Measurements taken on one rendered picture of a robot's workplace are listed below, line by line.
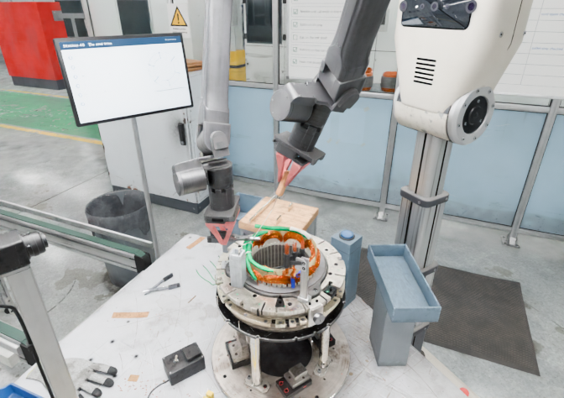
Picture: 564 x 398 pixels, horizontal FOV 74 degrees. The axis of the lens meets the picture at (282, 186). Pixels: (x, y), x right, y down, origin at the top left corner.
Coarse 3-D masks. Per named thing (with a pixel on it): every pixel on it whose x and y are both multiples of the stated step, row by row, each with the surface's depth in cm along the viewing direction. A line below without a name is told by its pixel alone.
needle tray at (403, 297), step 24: (384, 264) 104; (408, 264) 103; (384, 288) 90; (408, 288) 95; (384, 312) 95; (408, 312) 84; (432, 312) 84; (384, 336) 98; (408, 336) 98; (384, 360) 102
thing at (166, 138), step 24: (192, 72) 293; (192, 96) 293; (120, 120) 320; (144, 120) 309; (168, 120) 300; (192, 120) 298; (120, 144) 332; (144, 144) 321; (168, 144) 310; (192, 144) 304; (120, 168) 345; (168, 168) 321; (168, 192) 333
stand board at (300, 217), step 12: (264, 204) 127; (276, 204) 127; (288, 204) 127; (300, 204) 127; (252, 216) 120; (264, 216) 120; (276, 216) 120; (288, 216) 120; (300, 216) 120; (312, 216) 120; (252, 228) 116; (300, 228) 113
